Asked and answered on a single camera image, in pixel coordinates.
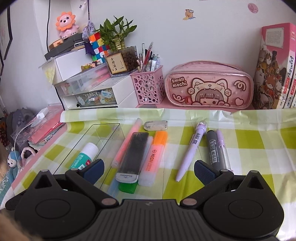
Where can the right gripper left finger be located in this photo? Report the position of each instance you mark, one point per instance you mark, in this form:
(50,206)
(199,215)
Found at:
(83,180)

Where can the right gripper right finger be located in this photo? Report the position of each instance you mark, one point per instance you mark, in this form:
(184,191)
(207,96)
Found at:
(214,183)

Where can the white teal glue stick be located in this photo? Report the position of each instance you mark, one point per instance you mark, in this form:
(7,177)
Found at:
(85,157)

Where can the grey marker pen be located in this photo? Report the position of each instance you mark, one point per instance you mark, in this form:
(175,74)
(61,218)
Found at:
(214,154)

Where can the pink highlighter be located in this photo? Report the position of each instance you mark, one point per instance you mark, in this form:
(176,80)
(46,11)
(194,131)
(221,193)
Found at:
(121,152)

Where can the light purple clear pen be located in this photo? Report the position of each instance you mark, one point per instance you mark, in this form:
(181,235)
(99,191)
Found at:
(223,149)

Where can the green capped highlighter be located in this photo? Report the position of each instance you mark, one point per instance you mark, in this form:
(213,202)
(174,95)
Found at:
(127,187)

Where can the clear plastic organizer box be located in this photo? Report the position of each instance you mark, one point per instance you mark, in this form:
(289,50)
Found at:
(101,141)

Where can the black correction tape case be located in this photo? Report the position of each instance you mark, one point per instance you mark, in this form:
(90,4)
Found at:
(131,164)

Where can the purple novelty pen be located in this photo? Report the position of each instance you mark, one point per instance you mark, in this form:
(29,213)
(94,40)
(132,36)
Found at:
(193,146)

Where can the orange highlighter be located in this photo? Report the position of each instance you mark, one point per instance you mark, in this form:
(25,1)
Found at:
(152,162)

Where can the white eraser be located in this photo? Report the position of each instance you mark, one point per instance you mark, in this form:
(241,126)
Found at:
(156,125)

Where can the pink books stack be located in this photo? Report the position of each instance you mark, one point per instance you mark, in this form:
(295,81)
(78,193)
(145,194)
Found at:
(24,133)

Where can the green checked tablecloth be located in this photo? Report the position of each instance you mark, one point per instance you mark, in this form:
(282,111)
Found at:
(262,140)

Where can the white charger adapter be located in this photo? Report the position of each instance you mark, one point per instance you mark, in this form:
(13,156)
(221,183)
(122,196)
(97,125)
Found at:
(40,116)

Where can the white drawer organizer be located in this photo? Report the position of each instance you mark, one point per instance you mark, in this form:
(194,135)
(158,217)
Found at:
(117,92)

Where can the pink cat pencil case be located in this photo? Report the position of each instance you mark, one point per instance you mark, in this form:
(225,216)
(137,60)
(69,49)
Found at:
(209,84)

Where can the clear plastic drawer box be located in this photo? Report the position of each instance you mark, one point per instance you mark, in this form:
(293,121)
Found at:
(84,81)

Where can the white cardboard box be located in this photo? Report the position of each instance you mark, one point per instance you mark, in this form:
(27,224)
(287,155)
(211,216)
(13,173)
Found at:
(63,67)

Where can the pink perforated pen holder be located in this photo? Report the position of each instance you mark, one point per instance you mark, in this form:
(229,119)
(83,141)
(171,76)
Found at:
(149,86)

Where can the cartoon book box set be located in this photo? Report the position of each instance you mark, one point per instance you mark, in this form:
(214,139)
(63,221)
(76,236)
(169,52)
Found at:
(275,65)

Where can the colourful cube puzzle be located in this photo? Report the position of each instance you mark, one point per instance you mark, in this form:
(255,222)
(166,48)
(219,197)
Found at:
(99,48)

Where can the pens in holder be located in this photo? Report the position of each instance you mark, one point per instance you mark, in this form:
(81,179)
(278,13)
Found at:
(148,61)

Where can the black flat box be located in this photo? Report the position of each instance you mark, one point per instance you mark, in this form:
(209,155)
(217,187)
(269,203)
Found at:
(66,46)

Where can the lucky bamboo plant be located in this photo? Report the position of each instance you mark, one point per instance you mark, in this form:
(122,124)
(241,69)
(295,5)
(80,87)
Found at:
(114,33)

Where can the pink lion plush toy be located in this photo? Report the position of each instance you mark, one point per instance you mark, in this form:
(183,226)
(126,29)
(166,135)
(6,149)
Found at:
(66,25)

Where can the cartoon wall sticker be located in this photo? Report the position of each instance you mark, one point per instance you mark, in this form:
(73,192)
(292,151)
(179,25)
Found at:
(189,14)

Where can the pink round wall sticker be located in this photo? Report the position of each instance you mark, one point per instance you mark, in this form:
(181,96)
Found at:
(253,8)

